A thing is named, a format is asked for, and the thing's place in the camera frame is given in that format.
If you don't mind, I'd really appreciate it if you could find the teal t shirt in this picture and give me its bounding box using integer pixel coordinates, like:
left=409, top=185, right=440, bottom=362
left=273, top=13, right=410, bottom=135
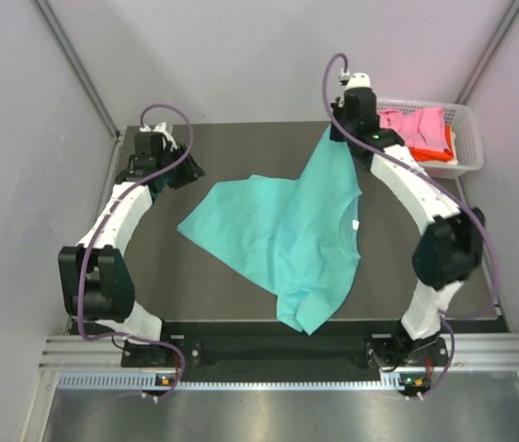
left=177, top=132, right=362, bottom=335

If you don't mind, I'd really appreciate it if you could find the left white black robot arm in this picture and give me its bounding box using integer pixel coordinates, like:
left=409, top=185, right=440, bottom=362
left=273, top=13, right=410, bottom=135
left=58, top=123, right=205, bottom=366

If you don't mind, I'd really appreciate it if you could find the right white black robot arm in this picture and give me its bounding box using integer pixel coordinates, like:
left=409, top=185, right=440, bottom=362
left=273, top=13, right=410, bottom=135
left=330, top=85, right=485, bottom=365

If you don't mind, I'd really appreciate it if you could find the pink t shirt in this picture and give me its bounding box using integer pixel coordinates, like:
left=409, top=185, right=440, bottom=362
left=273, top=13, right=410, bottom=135
left=378, top=107, right=450, bottom=154

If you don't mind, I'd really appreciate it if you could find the orange t shirt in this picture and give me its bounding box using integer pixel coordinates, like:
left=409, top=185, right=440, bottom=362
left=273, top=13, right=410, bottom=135
left=409, top=124, right=452, bottom=163

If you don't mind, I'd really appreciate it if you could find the white perforated plastic basket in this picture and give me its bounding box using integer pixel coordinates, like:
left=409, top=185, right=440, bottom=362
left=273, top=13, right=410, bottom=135
left=377, top=99, right=484, bottom=180

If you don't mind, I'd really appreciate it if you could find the white t shirt in basket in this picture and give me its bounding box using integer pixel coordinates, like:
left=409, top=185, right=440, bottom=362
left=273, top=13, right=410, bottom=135
left=445, top=126, right=459, bottom=165

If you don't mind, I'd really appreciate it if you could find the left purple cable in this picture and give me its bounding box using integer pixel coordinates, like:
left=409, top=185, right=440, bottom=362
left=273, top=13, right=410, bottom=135
left=75, top=103, right=196, bottom=402

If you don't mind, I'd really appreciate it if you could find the purple cable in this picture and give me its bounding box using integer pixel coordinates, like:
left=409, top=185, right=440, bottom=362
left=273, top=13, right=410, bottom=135
left=322, top=52, right=502, bottom=401
left=75, top=103, right=196, bottom=402

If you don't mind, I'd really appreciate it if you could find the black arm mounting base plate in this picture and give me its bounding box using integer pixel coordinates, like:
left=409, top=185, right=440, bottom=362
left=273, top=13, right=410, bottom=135
left=116, top=321, right=454, bottom=372

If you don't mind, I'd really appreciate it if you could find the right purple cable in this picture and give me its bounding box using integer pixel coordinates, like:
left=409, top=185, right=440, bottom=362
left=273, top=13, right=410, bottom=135
left=322, top=52, right=502, bottom=401

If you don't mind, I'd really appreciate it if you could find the grey slotted cable duct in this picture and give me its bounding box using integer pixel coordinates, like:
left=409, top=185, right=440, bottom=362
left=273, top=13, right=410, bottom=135
left=57, top=372, right=424, bottom=391

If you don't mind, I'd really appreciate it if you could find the aluminium frame rail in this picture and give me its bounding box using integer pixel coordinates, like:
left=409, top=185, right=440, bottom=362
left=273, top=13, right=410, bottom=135
left=39, top=333, right=519, bottom=371

